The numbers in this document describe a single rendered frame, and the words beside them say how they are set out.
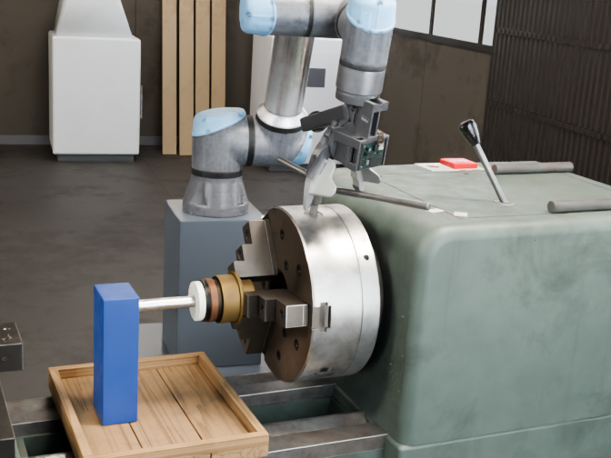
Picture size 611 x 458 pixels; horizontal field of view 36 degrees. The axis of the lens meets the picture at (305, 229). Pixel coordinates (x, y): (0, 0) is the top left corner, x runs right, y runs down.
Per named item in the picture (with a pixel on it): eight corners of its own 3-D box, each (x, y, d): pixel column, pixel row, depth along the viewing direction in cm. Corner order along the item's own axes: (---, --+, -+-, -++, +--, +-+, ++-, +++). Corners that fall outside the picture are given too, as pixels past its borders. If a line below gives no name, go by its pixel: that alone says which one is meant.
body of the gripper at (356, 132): (353, 176, 150) (365, 104, 145) (315, 157, 155) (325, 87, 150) (384, 168, 155) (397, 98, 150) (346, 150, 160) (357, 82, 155)
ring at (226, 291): (243, 263, 170) (194, 266, 166) (261, 279, 162) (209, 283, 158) (240, 312, 172) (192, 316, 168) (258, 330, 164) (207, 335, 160)
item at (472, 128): (472, 144, 172) (475, 117, 171) (482, 147, 169) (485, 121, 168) (453, 144, 170) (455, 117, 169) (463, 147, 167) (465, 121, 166)
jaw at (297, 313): (300, 283, 167) (328, 301, 156) (299, 311, 168) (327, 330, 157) (242, 288, 162) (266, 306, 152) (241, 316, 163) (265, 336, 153)
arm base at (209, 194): (176, 202, 222) (178, 160, 219) (239, 201, 226) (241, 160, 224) (188, 218, 208) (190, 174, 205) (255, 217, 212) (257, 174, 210)
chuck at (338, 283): (282, 319, 192) (303, 177, 179) (345, 412, 166) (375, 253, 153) (240, 323, 188) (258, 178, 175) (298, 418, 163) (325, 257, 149)
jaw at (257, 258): (285, 280, 173) (275, 219, 176) (295, 273, 169) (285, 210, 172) (228, 284, 169) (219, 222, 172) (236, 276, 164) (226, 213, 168)
